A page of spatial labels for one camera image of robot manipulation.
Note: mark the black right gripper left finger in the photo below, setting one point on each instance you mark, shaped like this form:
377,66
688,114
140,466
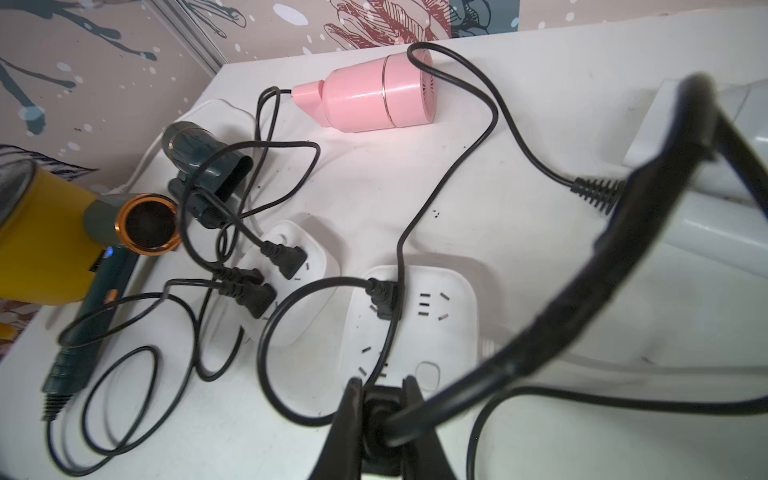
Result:
340,457

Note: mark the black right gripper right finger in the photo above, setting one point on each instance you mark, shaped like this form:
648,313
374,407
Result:
423,458

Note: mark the white power strip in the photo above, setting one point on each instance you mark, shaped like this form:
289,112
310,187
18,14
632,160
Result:
224,313
436,341

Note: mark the white folding hair dryer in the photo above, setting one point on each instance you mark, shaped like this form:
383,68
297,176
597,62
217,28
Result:
718,219

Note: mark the dark green small hair dryer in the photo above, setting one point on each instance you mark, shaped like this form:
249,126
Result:
188,145

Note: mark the green copper long hair dryer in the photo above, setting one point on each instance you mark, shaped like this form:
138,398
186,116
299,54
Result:
128,226

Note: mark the yellow pot with glass lid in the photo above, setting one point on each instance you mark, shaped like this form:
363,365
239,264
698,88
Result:
46,255

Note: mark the pink folding hair dryer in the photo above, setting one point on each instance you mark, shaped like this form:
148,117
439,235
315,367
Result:
387,93

